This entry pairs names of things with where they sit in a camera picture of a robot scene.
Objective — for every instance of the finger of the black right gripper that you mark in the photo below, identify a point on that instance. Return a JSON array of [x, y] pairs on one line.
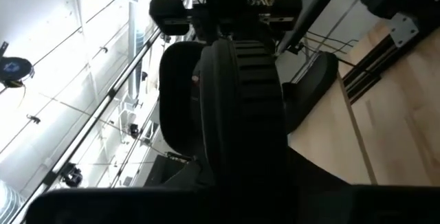
[[168, 14], [287, 11]]

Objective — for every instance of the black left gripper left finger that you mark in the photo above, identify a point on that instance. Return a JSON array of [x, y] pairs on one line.
[[192, 177]]

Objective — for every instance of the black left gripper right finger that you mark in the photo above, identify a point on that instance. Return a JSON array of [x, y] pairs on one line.
[[306, 174]]

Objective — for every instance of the black slide sandal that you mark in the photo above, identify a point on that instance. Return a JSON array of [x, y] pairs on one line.
[[309, 90], [240, 114]]

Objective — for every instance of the white ventilation pipe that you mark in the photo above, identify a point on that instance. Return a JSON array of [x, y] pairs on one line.
[[132, 62]]

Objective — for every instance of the black ceiling spotlight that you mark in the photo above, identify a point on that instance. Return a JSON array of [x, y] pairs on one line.
[[133, 131], [73, 176]]

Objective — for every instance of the round black ceiling device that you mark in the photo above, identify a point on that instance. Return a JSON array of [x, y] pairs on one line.
[[15, 69]]

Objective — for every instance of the black aluminium frame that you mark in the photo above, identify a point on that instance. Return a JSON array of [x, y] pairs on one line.
[[361, 79]]

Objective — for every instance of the ribbed silver ventilation duct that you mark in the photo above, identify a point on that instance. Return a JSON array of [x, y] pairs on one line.
[[8, 203]]

